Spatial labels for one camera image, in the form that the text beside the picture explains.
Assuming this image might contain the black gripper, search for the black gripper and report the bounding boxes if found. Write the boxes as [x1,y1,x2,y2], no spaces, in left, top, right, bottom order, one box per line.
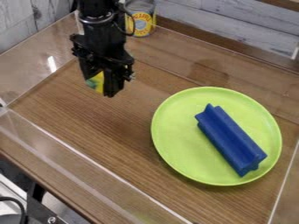
[69,32,135,97]

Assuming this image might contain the yellow toy banana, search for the yellow toy banana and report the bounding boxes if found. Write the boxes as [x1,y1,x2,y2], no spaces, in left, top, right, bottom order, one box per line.
[85,72,104,94]

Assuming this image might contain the blue plastic block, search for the blue plastic block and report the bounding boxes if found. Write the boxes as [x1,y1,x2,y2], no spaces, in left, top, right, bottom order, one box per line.
[195,104,267,177]

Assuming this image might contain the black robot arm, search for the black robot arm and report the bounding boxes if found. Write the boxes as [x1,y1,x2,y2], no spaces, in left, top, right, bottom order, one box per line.
[69,0,135,97]

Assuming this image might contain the green plate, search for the green plate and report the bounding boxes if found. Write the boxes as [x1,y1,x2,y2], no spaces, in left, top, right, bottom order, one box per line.
[151,87,283,186]

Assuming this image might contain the yellow labelled tin can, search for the yellow labelled tin can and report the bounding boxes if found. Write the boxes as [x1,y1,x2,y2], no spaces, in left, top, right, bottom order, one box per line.
[125,0,156,38]

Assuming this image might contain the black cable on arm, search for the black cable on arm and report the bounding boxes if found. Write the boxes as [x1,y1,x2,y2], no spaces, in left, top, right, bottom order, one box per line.
[115,3,136,38]

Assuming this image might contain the black cable lower left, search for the black cable lower left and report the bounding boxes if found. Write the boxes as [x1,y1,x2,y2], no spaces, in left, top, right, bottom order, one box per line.
[0,195,28,224]

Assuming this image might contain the black metal table bracket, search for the black metal table bracket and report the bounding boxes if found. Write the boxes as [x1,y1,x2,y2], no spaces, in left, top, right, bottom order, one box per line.
[25,182,67,224]

